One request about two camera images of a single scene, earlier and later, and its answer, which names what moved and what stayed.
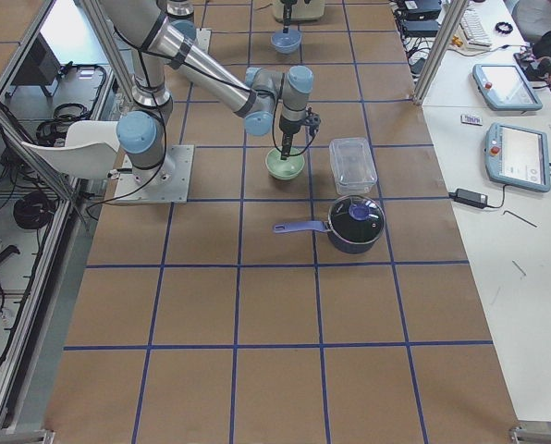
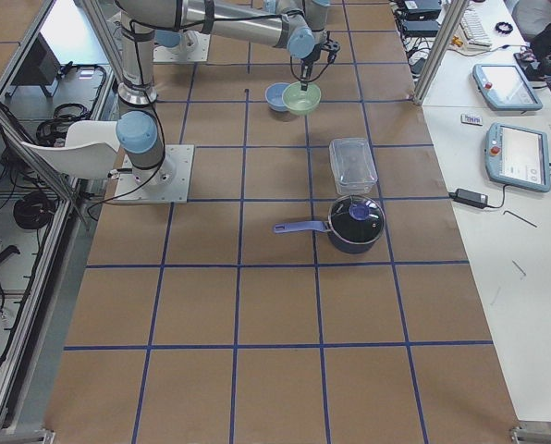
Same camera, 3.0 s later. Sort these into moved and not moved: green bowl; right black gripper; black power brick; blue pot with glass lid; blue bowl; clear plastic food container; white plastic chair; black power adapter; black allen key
Moved: blue bowl; green bowl; right black gripper
Not moved: black allen key; black power brick; white plastic chair; black power adapter; blue pot with glass lid; clear plastic food container
